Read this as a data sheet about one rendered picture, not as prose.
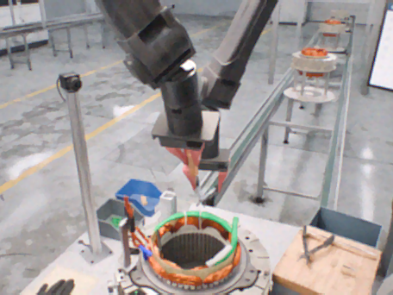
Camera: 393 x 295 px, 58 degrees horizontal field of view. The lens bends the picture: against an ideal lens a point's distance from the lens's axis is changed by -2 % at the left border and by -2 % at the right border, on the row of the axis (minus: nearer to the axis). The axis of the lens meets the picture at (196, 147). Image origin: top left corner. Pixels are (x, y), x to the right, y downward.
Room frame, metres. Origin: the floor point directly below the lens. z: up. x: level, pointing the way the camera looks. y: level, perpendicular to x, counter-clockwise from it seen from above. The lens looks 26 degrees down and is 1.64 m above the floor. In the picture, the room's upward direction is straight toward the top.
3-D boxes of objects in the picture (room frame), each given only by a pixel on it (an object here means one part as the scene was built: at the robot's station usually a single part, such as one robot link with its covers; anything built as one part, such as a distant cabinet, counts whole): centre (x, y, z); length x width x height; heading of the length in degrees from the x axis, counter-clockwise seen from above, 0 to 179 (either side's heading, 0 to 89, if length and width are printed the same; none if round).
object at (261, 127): (5.29, -1.93, 0.40); 8.83 x 0.62 x 0.79; 158
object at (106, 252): (0.96, 0.34, 0.78); 0.09 x 0.09 x 0.01; 43
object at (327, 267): (0.61, -0.29, 1.05); 0.20 x 0.19 x 0.02; 147
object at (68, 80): (0.95, 0.33, 1.37); 0.06 x 0.04 x 0.04; 43
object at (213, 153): (0.75, -0.02, 1.28); 0.10 x 0.07 x 0.07; 79
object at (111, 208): (1.09, 0.29, 0.82); 0.16 x 0.14 x 0.07; 67
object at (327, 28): (4.67, -1.68, 0.94); 0.39 x 0.39 x 0.30
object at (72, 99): (0.96, 0.34, 1.07); 0.03 x 0.03 x 0.57; 43
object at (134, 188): (1.24, 0.23, 0.82); 0.16 x 0.14 x 0.07; 69
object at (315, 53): (2.71, -0.87, 1.05); 0.22 x 0.22 x 0.20
